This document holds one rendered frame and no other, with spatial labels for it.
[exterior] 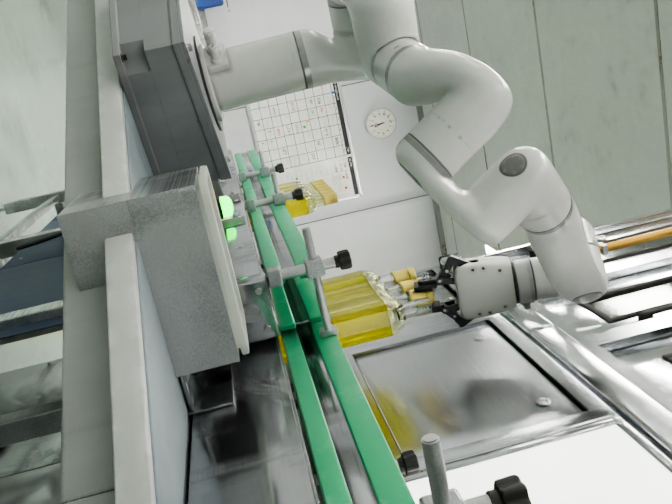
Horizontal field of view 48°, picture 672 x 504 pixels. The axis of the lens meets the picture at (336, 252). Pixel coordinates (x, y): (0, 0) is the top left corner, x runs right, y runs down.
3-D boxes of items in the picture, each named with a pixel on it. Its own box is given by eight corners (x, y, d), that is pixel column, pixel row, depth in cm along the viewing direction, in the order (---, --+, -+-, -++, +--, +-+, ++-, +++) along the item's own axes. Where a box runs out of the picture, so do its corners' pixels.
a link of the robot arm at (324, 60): (310, 102, 121) (405, 78, 122) (291, 22, 114) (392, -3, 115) (303, 83, 129) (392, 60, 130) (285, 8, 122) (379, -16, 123)
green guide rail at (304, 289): (280, 332, 114) (331, 319, 115) (279, 326, 114) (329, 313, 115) (239, 175, 282) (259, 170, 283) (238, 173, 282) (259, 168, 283)
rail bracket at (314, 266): (284, 349, 110) (366, 328, 112) (259, 241, 106) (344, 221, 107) (283, 342, 113) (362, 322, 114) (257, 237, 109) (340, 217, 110)
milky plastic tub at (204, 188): (180, 378, 89) (251, 360, 90) (128, 198, 83) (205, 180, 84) (185, 329, 106) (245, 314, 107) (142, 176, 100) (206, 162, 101)
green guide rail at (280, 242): (269, 287, 112) (321, 274, 113) (268, 281, 112) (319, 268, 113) (234, 156, 280) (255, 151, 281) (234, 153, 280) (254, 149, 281)
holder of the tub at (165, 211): (187, 418, 91) (250, 401, 91) (125, 200, 83) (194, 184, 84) (191, 364, 107) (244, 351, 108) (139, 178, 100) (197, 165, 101)
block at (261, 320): (235, 349, 109) (282, 338, 110) (219, 289, 106) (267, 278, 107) (234, 341, 112) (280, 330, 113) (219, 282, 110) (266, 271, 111)
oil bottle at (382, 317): (284, 364, 122) (410, 332, 124) (277, 333, 120) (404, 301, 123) (281, 352, 127) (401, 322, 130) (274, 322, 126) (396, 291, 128)
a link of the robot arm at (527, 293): (532, 299, 135) (516, 301, 135) (525, 252, 132) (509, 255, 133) (539, 314, 128) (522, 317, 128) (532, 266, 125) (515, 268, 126)
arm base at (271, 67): (196, 65, 111) (297, 39, 111) (187, 14, 118) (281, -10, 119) (222, 137, 123) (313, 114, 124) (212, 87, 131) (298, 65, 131)
